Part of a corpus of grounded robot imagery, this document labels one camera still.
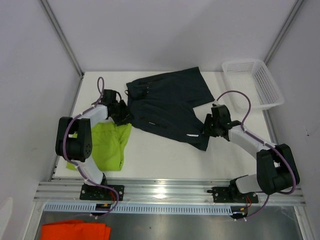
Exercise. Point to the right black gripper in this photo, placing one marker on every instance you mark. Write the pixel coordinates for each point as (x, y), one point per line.
(206, 130)

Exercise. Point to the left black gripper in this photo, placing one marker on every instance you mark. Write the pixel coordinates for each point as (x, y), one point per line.
(125, 114)

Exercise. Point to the lime green shorts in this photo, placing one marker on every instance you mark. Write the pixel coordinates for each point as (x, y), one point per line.
(109, 142)

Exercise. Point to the dark navy shorts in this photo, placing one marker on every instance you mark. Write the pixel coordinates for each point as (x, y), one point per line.
(163, 105)

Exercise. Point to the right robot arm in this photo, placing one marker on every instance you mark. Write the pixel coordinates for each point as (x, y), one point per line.
(276, 170)

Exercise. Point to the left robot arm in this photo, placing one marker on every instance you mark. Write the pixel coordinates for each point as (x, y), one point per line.
(74, 140)

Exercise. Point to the white plastic basket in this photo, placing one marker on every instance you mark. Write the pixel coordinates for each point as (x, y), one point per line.
(252, 78)

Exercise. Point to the orange cloth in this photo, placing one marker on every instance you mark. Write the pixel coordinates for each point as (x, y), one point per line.
(75, 230)

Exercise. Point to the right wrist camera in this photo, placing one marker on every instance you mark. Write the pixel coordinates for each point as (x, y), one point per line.
(215, 103)

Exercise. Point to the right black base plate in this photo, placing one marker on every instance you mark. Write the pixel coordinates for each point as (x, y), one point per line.
(224, 194)

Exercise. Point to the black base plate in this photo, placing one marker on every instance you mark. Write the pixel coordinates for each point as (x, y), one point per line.
(95, 193)
(224, 194)

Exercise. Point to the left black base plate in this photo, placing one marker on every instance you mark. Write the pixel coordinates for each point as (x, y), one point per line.
(95, 193)

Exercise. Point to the white slotted cable duct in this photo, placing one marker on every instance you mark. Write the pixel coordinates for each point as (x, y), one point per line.
(130, 208)

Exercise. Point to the aluminium mounting rail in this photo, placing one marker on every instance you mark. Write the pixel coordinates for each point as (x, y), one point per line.
(136, 191)

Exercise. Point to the left aluminium corner post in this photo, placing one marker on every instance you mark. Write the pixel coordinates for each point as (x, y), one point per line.
(48, 11)

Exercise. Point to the aluminium corner post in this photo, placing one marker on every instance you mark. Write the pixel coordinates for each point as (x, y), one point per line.
(291, 17)
(48, 11)

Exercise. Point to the right aluminium corner post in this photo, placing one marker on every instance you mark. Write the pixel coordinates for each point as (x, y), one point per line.
(291, 17)

